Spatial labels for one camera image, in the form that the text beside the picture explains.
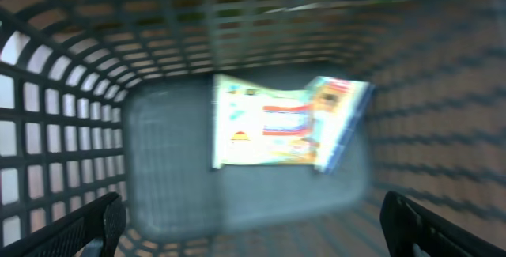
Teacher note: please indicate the grey plastic basket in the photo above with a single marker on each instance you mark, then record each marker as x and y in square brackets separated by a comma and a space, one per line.
[103, 96]

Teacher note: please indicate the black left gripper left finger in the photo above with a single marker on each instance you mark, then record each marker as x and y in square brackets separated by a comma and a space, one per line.
[92, 230]

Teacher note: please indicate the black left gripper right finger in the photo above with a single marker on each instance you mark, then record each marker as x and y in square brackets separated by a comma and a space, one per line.
[410, 230]

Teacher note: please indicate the yellow snack bag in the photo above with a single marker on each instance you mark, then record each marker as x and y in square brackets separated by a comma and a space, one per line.
[255, 125]

